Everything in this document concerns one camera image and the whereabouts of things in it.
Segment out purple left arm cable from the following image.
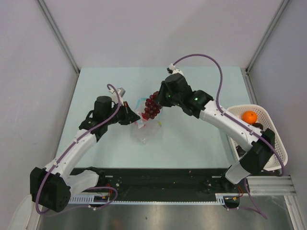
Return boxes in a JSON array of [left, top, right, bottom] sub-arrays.
[[35, 83, 122, 218]]

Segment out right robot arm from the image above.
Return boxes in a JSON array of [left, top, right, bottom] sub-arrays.
[[155, 73, 275, 192]]

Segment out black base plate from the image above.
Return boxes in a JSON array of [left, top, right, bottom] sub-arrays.
[[86, 168, 253, 204]]

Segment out orange fake fruit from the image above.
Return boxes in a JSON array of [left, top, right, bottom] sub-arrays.
[[241, 111, 258, 125]]

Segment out aluminium rail frame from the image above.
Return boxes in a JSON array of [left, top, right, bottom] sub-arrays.
[[247, 176, 296, 196]]

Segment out white slotted cable duct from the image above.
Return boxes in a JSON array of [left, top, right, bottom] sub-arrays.
[[69, 194, 113, 204]]

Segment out red fake apple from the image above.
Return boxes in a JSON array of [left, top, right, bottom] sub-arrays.
[[142, 113, 150, 120]]

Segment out dark purple fake grapes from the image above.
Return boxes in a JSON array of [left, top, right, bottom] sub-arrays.
[[143, 91, 162, 119]]

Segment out white perforated plastic basket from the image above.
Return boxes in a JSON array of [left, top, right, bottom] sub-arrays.
[[226, 104, 288, 173]]

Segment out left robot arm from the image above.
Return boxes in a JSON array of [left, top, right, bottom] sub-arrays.
[[30, 96, 140, 214]]

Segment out clear zip top bag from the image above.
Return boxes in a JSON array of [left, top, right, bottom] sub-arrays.
[[130, 98, 162, 144]]

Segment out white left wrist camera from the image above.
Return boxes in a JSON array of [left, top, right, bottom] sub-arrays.
[[109, 88, 126, 104]]

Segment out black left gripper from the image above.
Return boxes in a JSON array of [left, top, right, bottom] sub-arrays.
[[105, 101, 140, 125]]

